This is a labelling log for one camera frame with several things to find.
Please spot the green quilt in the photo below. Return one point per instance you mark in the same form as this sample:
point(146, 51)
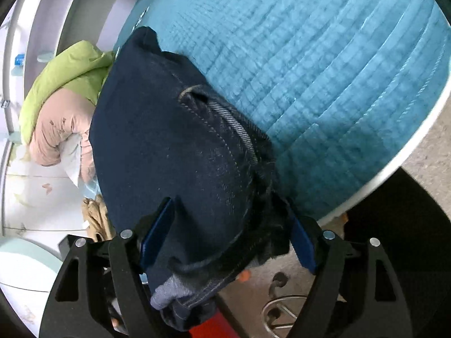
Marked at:
point(82, 68)

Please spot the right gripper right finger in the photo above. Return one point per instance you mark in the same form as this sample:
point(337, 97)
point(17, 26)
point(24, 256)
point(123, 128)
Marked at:
point(355, 293)

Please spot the tan folded trousers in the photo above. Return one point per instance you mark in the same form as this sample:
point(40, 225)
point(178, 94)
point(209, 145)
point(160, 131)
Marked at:
point(95, 215)

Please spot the white pillow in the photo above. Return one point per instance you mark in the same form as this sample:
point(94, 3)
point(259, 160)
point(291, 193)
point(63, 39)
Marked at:
point(70, 158)

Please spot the pink quilt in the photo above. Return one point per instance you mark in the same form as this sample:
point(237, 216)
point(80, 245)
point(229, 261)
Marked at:
point(63, 114)

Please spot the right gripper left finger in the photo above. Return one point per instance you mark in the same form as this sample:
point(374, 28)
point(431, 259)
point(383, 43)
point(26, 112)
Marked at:
point(77, 304)

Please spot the mint green bed frame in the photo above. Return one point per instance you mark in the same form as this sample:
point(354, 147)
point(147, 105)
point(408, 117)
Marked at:
point(27, 266)

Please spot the teal quilted mattress cover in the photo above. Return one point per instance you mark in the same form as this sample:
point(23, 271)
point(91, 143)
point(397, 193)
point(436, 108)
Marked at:
point(339, 87)

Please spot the blue box on shelf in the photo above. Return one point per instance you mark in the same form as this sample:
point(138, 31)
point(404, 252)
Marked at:
point(20, 60)

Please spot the red orange garment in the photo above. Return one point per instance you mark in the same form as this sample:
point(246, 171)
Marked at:
point(223, 324)

